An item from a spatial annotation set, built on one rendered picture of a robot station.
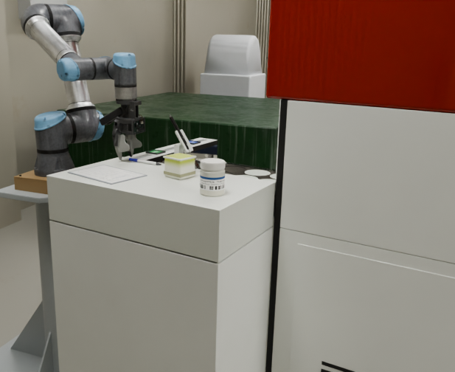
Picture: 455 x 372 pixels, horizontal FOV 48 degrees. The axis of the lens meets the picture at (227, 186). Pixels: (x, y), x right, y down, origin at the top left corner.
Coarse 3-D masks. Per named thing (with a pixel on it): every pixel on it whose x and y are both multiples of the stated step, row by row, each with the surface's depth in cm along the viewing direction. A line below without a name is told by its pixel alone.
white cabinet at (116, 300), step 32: (64, 224) 160; (64, 256) 164; (96, 256) 156; (128, 256) 150; (160, 256) 144; (192, 256) 139; (256, 256) 156; (64, 288) 167; (96, 288) 160; (128, 288) 153; (160, 288) 146; (192, 288) 140; (224, 288) 140; (256, 288) 160; (64, 320) 171; (96, 320) 163; (128, 320) 156; (160, 320) 149; (192, 320) 143; (224, 320) 143; (256, 320) 164; (64, 352) 174; (96, 352) 166; (128, 352) 159; (160, 352) 152; (192, 352) 146; (224, 352) 146; (256, 352) 168
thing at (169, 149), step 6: (198, 138) 234; (204, 138) 234; (174, 144) 218; (198, 144) 220; (162, 150) 206; (168, 150) 207; (126, 156) 191; (132, 156) 191; (138, 156) 193; (144, 156) 194; (150, 156) 192; (156, 156) 193
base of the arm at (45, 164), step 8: (40, 152) 192; (48, 152) 191; (56, 152) 192; (64, 152) 195; (40, 160) 193; (48, 160) 192; (56, 160) 192; (64, 160) 194; (40, 168) 192; (48, 168) 192; (56, 168) 193; (64, 168) 194; (72, 168) 198
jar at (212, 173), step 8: (208, 160) 143; (216, 160) 143; (208, 168) 140; (216, 168) 140; (200, 176) 143; (208, 176) 141; (216, 176) 141; (224, 176) 143; (200, 184) 144; (208, 184) 141; (216, 184) 141; (224, 184) 144; (200, 192) 144; (208, 192) 142; (216, 192) 142
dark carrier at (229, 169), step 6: (228, 168) 204; (234, 168) 204; (240, 168) 205; (246, 168) 204; (252, 168) 205; (258, 168) 205; (234, 174) 194; (240, 174) 195; (246, 174) 195; (270, 174) 196
